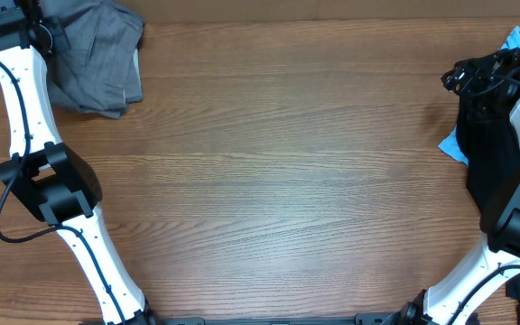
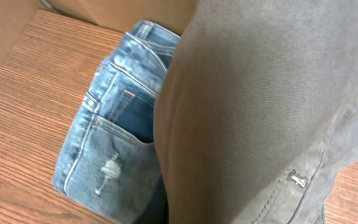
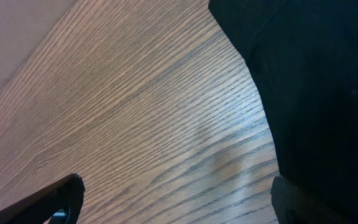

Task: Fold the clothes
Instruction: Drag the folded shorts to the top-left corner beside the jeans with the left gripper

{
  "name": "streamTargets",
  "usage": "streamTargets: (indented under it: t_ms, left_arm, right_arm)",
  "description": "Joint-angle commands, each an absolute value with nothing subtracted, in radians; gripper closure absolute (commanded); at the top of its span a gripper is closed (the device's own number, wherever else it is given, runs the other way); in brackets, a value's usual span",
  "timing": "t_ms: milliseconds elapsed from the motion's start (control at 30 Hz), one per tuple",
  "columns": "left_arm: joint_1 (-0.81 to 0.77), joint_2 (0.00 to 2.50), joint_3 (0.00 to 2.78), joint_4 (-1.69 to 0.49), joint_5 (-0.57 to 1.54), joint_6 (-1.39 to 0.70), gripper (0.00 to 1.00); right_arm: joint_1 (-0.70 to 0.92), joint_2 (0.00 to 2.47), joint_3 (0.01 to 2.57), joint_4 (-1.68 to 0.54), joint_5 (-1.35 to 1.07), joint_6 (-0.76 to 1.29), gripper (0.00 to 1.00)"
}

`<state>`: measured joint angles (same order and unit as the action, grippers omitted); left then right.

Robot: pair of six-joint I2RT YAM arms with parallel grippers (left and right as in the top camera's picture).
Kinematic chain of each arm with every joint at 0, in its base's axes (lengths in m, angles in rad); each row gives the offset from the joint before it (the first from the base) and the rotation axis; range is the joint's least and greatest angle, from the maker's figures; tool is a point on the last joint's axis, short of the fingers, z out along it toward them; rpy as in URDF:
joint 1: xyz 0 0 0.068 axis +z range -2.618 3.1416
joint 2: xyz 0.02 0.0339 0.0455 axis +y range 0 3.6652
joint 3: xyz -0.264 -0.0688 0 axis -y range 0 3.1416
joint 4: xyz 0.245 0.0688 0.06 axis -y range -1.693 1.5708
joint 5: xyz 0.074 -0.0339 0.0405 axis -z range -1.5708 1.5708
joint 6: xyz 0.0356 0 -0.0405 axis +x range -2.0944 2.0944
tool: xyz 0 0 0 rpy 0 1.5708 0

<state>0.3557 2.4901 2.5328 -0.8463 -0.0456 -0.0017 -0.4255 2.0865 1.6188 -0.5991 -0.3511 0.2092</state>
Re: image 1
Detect grey shorts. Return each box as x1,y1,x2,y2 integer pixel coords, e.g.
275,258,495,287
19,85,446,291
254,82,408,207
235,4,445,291
41,0,144,119

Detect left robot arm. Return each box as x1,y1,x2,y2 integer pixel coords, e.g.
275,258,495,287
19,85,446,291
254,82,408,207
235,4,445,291
0,0,160,325

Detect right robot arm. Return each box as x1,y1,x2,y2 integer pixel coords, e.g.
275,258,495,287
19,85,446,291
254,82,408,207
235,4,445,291
372,46,520,324

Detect light blue garment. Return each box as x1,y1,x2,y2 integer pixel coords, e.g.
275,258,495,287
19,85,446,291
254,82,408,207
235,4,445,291
438,26,520,165

